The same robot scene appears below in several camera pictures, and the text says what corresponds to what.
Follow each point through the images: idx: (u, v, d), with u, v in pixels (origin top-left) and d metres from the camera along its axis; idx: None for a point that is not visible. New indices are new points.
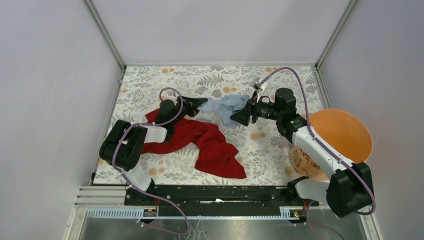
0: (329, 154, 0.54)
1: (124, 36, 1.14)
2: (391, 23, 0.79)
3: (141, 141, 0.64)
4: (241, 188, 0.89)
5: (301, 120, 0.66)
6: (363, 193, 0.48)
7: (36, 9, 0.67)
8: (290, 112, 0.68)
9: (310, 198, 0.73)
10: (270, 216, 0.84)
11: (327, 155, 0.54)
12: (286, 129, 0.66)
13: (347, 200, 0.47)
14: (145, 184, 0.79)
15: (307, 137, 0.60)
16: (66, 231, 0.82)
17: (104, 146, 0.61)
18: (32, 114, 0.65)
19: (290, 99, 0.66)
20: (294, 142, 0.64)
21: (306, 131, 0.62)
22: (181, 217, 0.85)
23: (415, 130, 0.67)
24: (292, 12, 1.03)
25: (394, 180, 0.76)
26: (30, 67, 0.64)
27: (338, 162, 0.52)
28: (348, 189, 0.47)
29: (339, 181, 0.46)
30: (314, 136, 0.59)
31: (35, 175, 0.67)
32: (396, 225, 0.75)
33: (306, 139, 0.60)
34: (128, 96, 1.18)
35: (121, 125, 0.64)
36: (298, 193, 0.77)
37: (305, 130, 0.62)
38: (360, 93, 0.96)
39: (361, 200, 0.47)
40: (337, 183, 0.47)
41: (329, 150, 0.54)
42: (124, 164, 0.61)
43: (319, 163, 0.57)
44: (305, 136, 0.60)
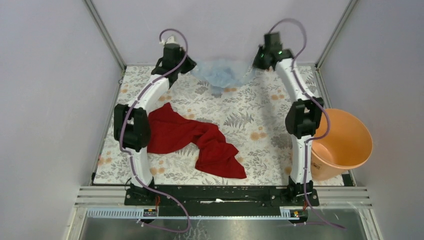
0: (298, 86, 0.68)
1: (124, 36, 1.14)
2: (391, 23, 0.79)
3: (145, 122, 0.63)
4: (241, 188, 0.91)
5: (288, 56, 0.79)
6: (311, 121, 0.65)
7: (35, 7, 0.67)
8: (276, 45, 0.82)
9: (303, 170, 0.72)
10: (270, 216, 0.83)
11: (295, 87, 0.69)
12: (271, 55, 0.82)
13: (298, 123, 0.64)
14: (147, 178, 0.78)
15: (286, 67, 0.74)
16: (66, 231, 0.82)
17: (115, 134, 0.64)
18: (31, 115, 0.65)
19: (275, 34, 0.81)
20: (276, 70, 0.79)
21: (288, 63, 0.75)
22: (184, 217, 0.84)
23: (414, 129, 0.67)
24: (291, 11, 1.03)
25: (393, 179, 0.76)
26: (29, 67, 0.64)
27: (302, 94, 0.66)
28: (300, 115, 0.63)
29: (296, 107, 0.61)
30: (293, 68, 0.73)
31: (34, 177, 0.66)
32: (397, 224, 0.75)
33: (286, 69, 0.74)
34: (128, 96, 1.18)
35: (120, 110, 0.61)
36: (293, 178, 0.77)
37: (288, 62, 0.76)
38: (360, 93, 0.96)
39: (304, 123, 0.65)
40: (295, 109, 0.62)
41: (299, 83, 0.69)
42: (138, 145, 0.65)
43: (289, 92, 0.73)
44: (286, 67, 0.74)
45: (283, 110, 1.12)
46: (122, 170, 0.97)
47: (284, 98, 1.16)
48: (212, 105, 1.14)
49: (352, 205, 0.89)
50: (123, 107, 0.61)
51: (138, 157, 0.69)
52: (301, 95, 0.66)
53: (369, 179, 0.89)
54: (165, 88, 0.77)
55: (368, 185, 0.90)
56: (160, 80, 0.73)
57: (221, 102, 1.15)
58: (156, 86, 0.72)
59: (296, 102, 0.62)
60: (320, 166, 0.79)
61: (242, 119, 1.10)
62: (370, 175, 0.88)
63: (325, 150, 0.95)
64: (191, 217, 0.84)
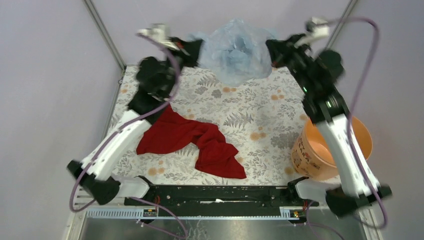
0: (358, 169, 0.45)
1: (124, 35, 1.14)
2: (391, 22, 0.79)
3: (99, 187, 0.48)
4: (241, 188, 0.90)
5: (339, 107, 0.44)
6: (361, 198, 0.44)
7: (34, 6, 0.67)
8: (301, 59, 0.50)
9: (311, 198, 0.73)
10: (269, 216, 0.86)
11: (354, 170, 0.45)
12: (283, 53, 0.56)
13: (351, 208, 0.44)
14: (141, 191, 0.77)
15: (340, 136, 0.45)
16: (66, 231, 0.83)
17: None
18: (31, 115, 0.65)
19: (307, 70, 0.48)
20: (316, 128, 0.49)
21: (343, 125, 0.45)
22: (172, 217, 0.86)
23: (414, 129, 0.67)
24: (291, 11, 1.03)
25: (393, 178, 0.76)
26: (28, 67, 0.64)
27: (363, 181, 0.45)
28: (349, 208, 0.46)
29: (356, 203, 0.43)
30: (350, 137, 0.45)
31: (33, 176, 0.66)
32: (397, 224, 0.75)
33: (339, 140, 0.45)
34: (128, 96, 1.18)
35: (73, 169, 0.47)
36: (298, 194, 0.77)
37: (341, 120, 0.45)
38: (360, 93, 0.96)
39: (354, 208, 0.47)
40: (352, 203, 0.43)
41: (362, 167, 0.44)
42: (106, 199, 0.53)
43: (346, 172, 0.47)
44: (338, 134, 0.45)
45: (283, 110, 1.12)
46: (122, 170, 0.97)
47: (284, 98, 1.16)
48: (212, 106, 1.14)
49: None
50: (76, 167, 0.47)
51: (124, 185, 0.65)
52: (362, 185, 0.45)
53: None
54: (146, 127, 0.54)
55: None
56: (131, 124, 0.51)
57: (221, 103, 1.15)
58: (124, 135, 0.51)
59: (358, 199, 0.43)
60: (319, 166, 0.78)
61: (242, 119, 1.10)
62: None
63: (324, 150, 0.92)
64: (183, 217, 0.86)
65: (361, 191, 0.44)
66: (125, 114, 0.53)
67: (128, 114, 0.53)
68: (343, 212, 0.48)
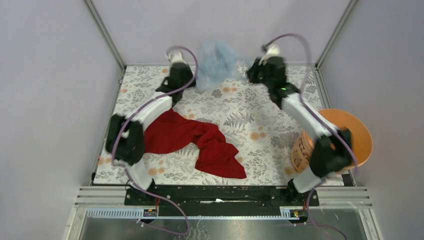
0: (317, 121, 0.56)
1: (124, 35, 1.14)
2: (391, 23, 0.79)
3: (140, 136, 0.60)
4: (241, 188, 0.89)
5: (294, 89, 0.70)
6: (342, 157, 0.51)
7: (34, 8, 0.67)
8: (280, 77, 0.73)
9: (312, 188, 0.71)
10: (270, 216, 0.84)
11: (311, 119, 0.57)
12: (275, 77, 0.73)
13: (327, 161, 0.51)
14: (146, 182, 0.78)
15: (296, 103, 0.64)
16: (66, 231, 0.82)
17: (106, 146, 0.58)
18: (31, 116, 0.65)
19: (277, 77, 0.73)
20: (284, 108, 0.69)
21: (296, 98, 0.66)
22: (181, 217, 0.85)
23: (414, 129, 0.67)
24: (291, 12, 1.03)
25: (394, 178, 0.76)
26: (28, 68, 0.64)
27: (322, 127, 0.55)
28: (328, 152, 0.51)
29: (321, 143, 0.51)
30: (303, 103, 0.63)
31: (33, 177, 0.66)
32: (397, 224, 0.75)
33: (296, 105, 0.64)
34: (128, 96, 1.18)
35: (117, 121, 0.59)
36: (298, 189, 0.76)
37: (295, 97, 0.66)
38: (360, 93, 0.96)
39: (338, 161, 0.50)
40: (319, 145, 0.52)
41: (317, 116, 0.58)
42: (128, 158, 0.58)
43: (306, 128, 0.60)
44: (294, 102, 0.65)
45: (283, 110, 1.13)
46: (122, 170, 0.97)
47: None
48: (211, 106, 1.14)
49: (352, 205, 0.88)
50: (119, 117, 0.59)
51: (134, 169, 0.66)
52: (322, 128, 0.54)
53: (369, 179, 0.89)
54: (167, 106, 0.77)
55: (368, 185, 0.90)
56: (163, 97, 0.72)
57: (221, 103, 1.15)
58: (159, 102, 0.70)
59: (320, 138, 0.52)
60: None
61: (242, 119, 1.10)
62: (370, 175, 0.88)
63: None
64: (189, 217, 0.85)
65: (320, 132, 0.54)
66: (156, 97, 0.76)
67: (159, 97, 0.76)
68: (324, 171, 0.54)
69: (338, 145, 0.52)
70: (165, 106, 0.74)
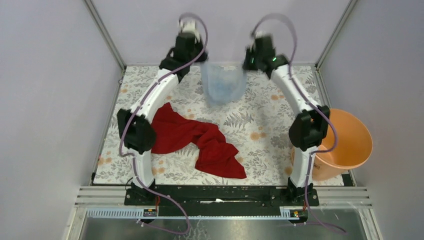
0: (300, 96, 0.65)
1: (124, 35, 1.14)
2: (391, 23, 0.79)
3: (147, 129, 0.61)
4: (241, 188, 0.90)
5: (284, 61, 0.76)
6: (317, 130, 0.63)
7: (34, 7, 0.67)
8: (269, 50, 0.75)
9: (305, 176, 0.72)
10: (270, 216, 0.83)
11: (298, 96, 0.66)
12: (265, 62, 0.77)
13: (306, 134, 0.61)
14: (148, 180, 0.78)
15: (282, 75, 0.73)
16: (66, 231, 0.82)
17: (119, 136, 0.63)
18: (30, 116, 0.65)
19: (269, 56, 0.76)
20: (272, 77, 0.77)
21: (285, 70, 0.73)
22: (182, 217, 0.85)
23: (414, 129, 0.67)
24: (291, 12, 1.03)
25: (394, 178, 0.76)
26: (28, 68, 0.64)
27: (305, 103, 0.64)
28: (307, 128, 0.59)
29: (301, 118, 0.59)
30: (291, 77, 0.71)
31: (33, 178, 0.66)
32: (397, 224, 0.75)
33: (283, 77, 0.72)
34: (127, 96, 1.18)
35: (123, 115, 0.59)
36: (295, 183, 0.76)
37: (285, 70, 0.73)
38: (360, 93, 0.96)
39: (313, 135, 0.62)
40: (300, 121, 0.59)
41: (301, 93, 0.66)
42: (141, 147, 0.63)
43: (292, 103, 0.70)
44: (283, 75, 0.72)
45: (283, 110, 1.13)
46: (122, 170, 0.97)
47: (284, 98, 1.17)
48: (211, 105, 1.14)
49: (352, 205, 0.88)
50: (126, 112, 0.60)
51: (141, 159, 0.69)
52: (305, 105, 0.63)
53: (369, 179, 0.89)
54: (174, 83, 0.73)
55: (368, 185, 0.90)
56: (167, 77, 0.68)
57: (221, 103, 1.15)
58: (162, 85, 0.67)
59: (301, 113, 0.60)
60: (320, 166, 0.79)
61: (242, 119, 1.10)
62: (370, 175, 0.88)
63: (324, 150, 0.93)
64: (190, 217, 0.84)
65: (303, 109, 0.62)
66: (161, 72, 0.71)
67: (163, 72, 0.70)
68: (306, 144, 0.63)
69: (316, 120, 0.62)
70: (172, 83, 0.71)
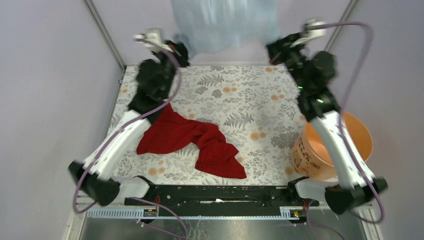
0: (352, 163, 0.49)
1: (124, 35, 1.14)
2: (391, 23, 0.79)
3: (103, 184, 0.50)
4: (241, 188, 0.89)
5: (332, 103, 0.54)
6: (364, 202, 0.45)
7: (33, 7, 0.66)
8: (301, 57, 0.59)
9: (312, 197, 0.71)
10: (270, 216, 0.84)
11: (349, 163, 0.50)
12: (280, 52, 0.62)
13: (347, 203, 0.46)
14: (142, 189, 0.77)
15: (333, 130, 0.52)
16: (66, 231, 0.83)
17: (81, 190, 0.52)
18: (30, 116, 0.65)
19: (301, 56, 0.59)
20: (310, 123, 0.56)
21: (334, 120, 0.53)
22: (173, 217, 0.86)
23: (415, 129, 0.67)
24: (291, 11, 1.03)
25: (394, 179, 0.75)
26: (28, 68, 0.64)
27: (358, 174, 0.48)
28: (352, 201, 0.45)
29: (352, 194, 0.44)
30: (342, 131, 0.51)
31: (33, 177, 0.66)
32: (397, 225, 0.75)
33: (332, 132, 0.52)
34: (128, 96, 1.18)
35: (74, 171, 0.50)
36: (299, 193, 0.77)
37: (333, 119, 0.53)
38: (360, 93, 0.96)
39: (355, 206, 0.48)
40: (350, 197, 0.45)
41: (357, 160, 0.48)
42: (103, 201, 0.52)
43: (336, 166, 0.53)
44: (331, 129, 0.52)
45: (283, 110, 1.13)
46: (122, 170, 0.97)
47: (284, 98, 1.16)
48: (211, 106, 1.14)
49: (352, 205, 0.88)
50: (78, 167, 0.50)
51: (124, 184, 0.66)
52: (358, 178, 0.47)
53: None
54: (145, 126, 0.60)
55: None
56: (132, 123, 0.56)
57: (221, 103, 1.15)
58: (125, 134, 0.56)
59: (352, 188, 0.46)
60: (320, 166, 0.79)
61: (242, 119, 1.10)
62: None
63: (323, 149, 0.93)
64: (182, 217, 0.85)
65: (356, 183, 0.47)
66: (126, 115, 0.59)
67: (129, 115, 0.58)
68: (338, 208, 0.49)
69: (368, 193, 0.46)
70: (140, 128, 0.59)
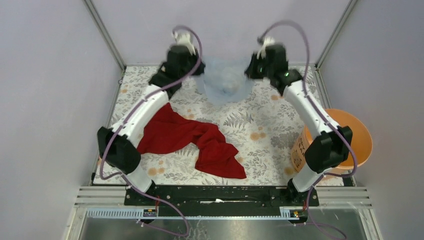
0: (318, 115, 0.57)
1: (124, 35, 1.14)
2: (391, 23, 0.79)
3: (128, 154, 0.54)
4: (241, 188, 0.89)
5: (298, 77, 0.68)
6: (337, 153, 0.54)
7: (34, 8, 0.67)
8: (281, 62, 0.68)
9: (310, 186, 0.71)
10: (270, 216, 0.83)
11: (314, 115, 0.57)
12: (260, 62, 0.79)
13: (323, 157, 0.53)
14: (145, 185, 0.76)
15: (299, 94, 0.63)
16: (66, 231, 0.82)
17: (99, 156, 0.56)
18: (30, 116, 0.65)
19: (278, 48, 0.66)
20: (285, 95, 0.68)
21: (300, 87, 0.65)
22: (179, 217, 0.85)
23: (414, 129, 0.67)
24: (291, 12, 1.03)
25: (394, 178, 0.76)
26: (28, 69, 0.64)
27: (324, 123, 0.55)
28: (327, 149, 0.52)
29: (321, 141, 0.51)
30: (306, 94, 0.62)
31: (33, 177, 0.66)
32: (397, 225, 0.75)
33: (298, 95, 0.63)
34: (127, 96, 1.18)
35: (103, 134, 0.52)
36: (297, 188, 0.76)
37: (299, 86, 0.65)
38: (360, 93, 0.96)
39: (332, 156, 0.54)
40: (319, 144, 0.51)
41: (320, 112, 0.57)
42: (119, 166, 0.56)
43: (308, 124, 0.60)
44: (297, 92, 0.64)
45: (282, 110, 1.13)
46: None
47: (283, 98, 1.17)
48: (211, 106, 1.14)
49: (352, 205, 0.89)
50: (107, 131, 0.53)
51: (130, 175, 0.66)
52: (323, 126, 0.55)
53: (369, 179, 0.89)
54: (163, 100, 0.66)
55: (368, 185, 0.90)
56: (155, 94, 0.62)
57: (221, 103, 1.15)
58: (150, 103, 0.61)
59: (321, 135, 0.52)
60: None
61: (242, 119, 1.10)
62: (370, 175, 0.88)
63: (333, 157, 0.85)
64: (186, 217, 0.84)
65: (323, 130, 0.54)
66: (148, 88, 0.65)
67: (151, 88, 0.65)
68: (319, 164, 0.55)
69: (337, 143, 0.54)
70: (161, 102, 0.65)
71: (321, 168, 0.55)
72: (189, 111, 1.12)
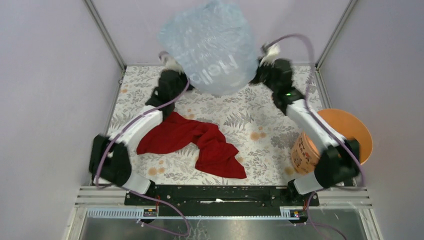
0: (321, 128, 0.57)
1: (124, 35, 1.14)
2: (391, 23, 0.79)
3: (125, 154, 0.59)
4: (241, 188, 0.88)
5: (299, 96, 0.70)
6: (349, 168, 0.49)
7: (34, 8, 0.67)
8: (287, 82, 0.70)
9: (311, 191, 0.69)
10: (270, 216, 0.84)
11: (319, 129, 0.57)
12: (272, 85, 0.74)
13: (333, 173, 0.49)
14: (143, 187, 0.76)
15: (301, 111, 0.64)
16: (66, 231, 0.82)
17: (89, 168, 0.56)
18: (31, 115, 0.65)
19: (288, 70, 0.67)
20: (288, 112, 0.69)
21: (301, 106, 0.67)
22: (179, 217, 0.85)
23: (415, 128, 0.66)
24: (291, 12, 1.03)
25: (394, 178, 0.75)
26: (29, 67, 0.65)
27: (329, 137, 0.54)
28: (336, 164, 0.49)
29: (328, 155, 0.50)
30: (308, 109, 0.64)
31: (33, 177, 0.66)
32: (397, 225, 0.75)
33: (301, 111, 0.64)
34: (128, 96, 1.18)
35: (100, 142, 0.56)
36: (298, 191, 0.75)
37: (300, 104, 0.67)
38: (360, 93, 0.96)
39: (344, 172, 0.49)
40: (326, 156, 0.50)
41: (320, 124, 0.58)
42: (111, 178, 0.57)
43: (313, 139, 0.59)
44: (300, 109, 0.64)
45: None
46: None
47: None
48: (211, 106, 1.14)
49: (352, 205, 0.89)
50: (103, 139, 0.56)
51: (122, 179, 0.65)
52: (329, 139, 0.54)
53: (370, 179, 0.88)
54: (157, 120, 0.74)
55: (368, 185, 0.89)
56: (152, 112, 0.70)
57: (221, 103, 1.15)
58: (147, 118, 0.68)
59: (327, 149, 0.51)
60: None
61: (242, 119, 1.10)
62: (370, 175, 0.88)
63: None
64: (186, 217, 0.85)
65: (328, 143, 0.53)
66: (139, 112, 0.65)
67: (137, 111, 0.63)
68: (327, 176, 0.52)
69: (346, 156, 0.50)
70: (155, 120, 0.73)
71: (331, 184, 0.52)
72: (189, 111, 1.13)
